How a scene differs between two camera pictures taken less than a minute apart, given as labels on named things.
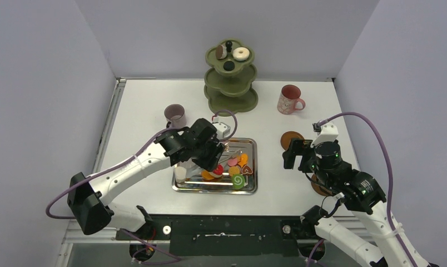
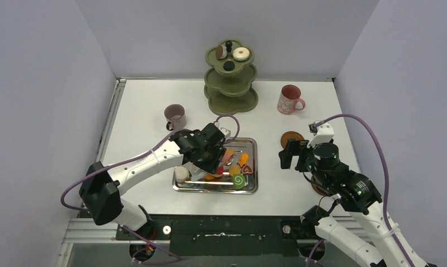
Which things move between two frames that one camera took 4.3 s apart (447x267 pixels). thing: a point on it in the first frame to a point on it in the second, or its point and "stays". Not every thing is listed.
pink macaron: [233, 162] to [226, 158]
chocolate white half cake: [220, 52] stays
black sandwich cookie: [228, 65] stays
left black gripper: [210, 163] stays
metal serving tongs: [193, 168] to [228, 163]
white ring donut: [241, 53] stays
